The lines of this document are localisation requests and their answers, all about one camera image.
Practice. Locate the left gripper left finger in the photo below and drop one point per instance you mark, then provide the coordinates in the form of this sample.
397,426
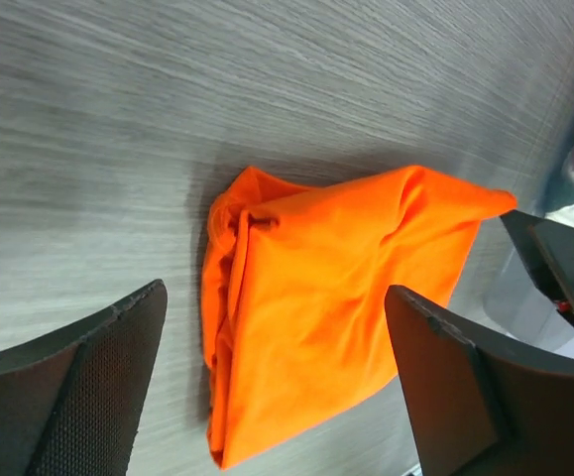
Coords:
71,400

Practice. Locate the orange t shirt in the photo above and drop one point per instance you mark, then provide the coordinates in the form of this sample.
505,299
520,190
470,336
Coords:
293,288

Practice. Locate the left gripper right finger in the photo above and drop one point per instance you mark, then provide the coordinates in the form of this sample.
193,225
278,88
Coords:
479,402

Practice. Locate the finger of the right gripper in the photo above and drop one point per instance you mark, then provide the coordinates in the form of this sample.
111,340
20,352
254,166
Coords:
546,249

